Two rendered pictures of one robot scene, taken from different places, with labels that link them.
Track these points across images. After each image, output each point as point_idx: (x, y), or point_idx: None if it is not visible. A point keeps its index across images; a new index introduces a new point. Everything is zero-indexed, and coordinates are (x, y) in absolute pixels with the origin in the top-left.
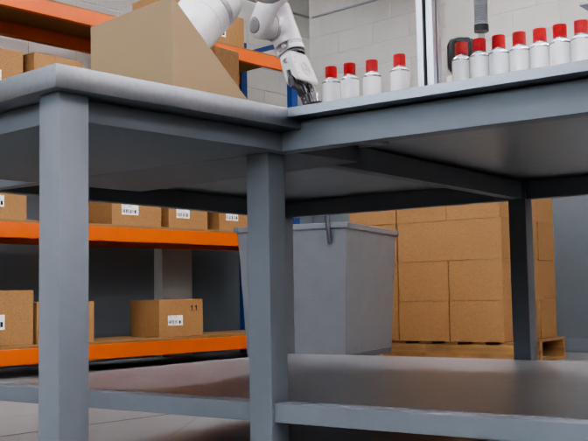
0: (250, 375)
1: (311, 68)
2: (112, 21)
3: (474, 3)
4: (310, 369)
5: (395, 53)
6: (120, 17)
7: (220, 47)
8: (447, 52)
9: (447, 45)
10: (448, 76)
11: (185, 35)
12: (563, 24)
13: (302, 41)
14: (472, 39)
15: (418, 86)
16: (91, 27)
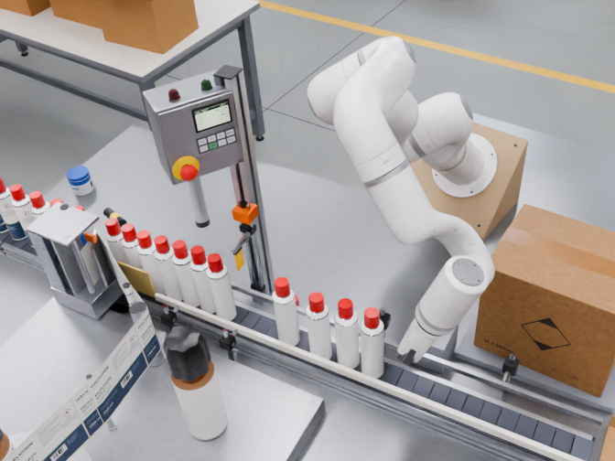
0: None
1: (406, 335)
2: (500, 132)
3: (204, 199)
4: None
5: (285, 277)
6: (490, 128)
7: (497, 246)
8: (207, 343)
9: (204, 337)
10: (212, 364)
11: None
12: (124, 224)
13: (419, 305)
14: (203, 248)
15: (270, 258)
16: (527, 140)
